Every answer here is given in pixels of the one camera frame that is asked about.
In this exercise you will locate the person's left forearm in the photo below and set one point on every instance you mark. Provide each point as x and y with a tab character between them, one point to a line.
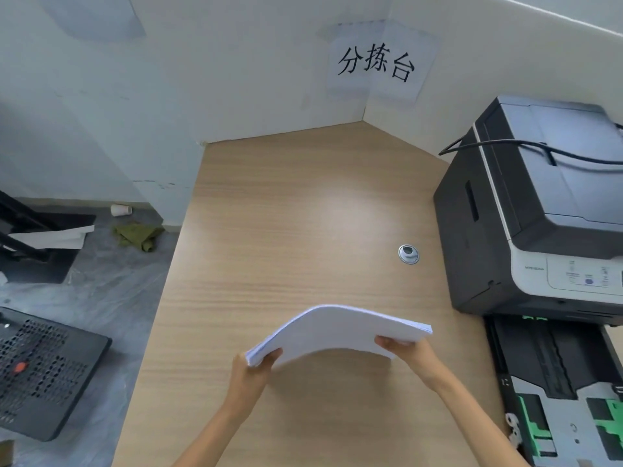
209	435

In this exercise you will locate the person's right hand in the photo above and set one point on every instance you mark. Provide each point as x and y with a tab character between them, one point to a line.
413	357

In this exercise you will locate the person's right thumb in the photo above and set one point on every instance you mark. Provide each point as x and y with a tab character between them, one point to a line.
389	342

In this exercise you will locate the black printer paper tray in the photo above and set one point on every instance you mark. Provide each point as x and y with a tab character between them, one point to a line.
559	389

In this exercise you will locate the black and white printer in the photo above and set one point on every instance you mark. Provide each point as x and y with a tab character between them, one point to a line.
535	209

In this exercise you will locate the person's right forearm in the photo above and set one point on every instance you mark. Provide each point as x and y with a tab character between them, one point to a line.
477	423

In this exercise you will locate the person's left thumb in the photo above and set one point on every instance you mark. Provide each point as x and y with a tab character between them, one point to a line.
269	358

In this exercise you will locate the green cloth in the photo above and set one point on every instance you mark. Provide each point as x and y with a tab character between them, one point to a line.
138	235

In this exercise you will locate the metal desk grommet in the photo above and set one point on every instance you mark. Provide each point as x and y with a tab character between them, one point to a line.
408	254

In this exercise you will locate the white paper cup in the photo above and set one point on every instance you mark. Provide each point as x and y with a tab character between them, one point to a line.
120	210

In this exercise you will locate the white flat board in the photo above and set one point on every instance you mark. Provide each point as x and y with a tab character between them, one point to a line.
51	237

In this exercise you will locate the black metal stand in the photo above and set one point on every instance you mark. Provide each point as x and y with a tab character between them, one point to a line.
34	238

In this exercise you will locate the stack of white paper sheets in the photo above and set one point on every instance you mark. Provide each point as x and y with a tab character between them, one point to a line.
336	333

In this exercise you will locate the white paper wall sign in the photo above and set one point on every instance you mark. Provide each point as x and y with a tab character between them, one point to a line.
377	60

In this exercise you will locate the person's left hand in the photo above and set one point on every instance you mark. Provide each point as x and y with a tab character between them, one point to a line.
246	381

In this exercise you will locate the black perforated metal panel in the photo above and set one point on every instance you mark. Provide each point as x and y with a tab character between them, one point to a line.
41	369

